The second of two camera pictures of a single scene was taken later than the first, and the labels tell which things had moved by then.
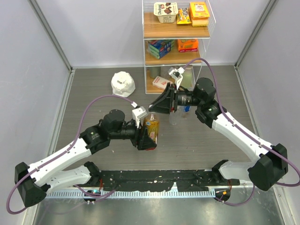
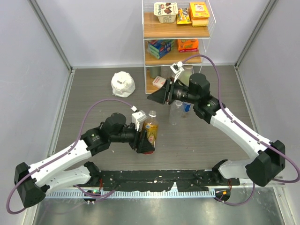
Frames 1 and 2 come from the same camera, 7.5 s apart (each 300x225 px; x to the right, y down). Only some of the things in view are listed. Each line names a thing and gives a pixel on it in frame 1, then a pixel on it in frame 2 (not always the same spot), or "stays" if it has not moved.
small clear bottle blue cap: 175,117 stays
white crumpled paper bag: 123,84 stays
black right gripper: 165,103 → 159,96
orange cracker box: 188,45 stays
